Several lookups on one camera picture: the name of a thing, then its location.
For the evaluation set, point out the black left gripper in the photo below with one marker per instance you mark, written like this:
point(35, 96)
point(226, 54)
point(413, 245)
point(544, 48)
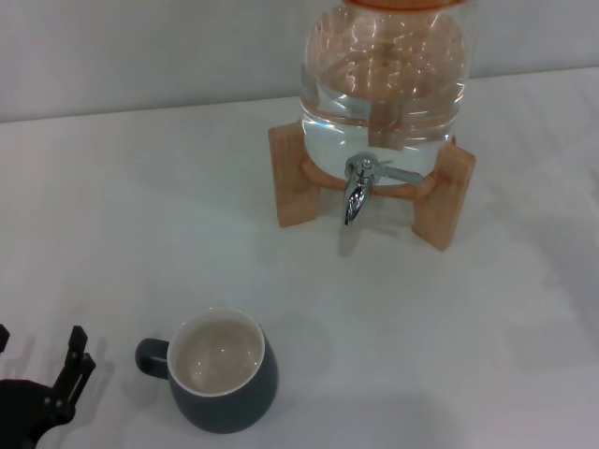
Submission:
point(21, 411)

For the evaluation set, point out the chrome faucet with lever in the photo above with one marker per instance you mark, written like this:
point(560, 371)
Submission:
point(356, 196)

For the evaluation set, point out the wooden dispenser stand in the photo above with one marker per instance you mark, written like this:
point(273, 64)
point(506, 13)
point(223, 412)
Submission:
point(290, 187)

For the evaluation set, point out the glass water dispenser jar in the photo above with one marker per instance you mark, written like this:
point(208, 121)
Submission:
point(337, 140)

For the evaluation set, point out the black ceramic cup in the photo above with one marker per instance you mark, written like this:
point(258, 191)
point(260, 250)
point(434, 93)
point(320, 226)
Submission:
point(224, 407)

